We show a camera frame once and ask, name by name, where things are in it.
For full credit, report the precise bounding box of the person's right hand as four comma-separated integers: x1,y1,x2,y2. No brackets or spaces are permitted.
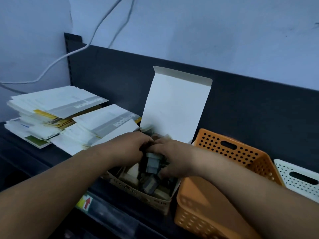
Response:
147,139,200,180

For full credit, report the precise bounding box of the person's left hand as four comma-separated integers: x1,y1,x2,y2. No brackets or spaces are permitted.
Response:
99,131,154,167

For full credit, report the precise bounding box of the orange plastic basket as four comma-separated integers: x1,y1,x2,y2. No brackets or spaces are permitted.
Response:
174,128,286,239

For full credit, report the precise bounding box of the white perforated plastic basket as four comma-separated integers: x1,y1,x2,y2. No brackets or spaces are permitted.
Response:
273,159,319,204

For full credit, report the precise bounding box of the person's right forearm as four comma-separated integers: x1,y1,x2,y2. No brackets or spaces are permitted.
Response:
194,151,319,239

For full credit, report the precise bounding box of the person's left forearm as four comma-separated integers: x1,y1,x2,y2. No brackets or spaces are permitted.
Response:
0,144,110,239

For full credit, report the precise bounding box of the white cardboard box open lid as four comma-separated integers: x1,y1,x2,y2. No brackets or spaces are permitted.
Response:
101,66,213,216

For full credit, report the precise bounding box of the green yellow shelf label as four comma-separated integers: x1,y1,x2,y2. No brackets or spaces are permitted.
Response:
76,194,93,212

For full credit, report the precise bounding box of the wide black shelf back panel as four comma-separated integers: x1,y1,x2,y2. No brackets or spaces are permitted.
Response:
71,43,319,177

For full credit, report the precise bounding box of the white flat notebook package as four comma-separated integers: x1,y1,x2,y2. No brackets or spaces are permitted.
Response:
11,86,109,120

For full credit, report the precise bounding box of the stack of white papers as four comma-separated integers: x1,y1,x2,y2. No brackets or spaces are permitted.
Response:
4,107,105,156

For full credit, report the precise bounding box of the yellow green printed booklet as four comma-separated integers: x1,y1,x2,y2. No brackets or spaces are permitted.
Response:
33,109,76,129

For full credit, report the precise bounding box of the green cover booklet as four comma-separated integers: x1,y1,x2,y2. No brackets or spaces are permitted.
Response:
25,135,52,148

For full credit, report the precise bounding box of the white power cable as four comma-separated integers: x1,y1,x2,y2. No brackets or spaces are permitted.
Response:
0,0,125,84

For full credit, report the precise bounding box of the black wall cable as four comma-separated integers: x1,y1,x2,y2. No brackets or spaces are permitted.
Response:
107,0,137,48

